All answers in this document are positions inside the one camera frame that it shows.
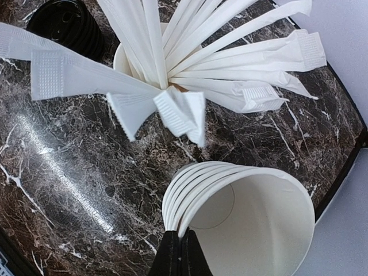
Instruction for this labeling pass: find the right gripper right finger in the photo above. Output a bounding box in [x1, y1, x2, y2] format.
[181, 228, 213, 276]

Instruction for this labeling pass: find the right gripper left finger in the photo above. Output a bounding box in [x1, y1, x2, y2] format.
[148, 231, 181, 276]

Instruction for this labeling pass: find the stack of white paper cups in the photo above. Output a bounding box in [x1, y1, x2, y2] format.
[162, 161, 315, 275]

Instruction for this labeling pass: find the white cup holding straws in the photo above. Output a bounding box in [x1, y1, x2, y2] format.
[113, 22, 202, 92]

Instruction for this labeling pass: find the bundle of wrapped white straws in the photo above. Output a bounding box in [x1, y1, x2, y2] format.
[1, 1, 327, 147]

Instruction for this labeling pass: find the stack of black lids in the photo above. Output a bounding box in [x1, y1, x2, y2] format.
[26, 0, 105, 61]

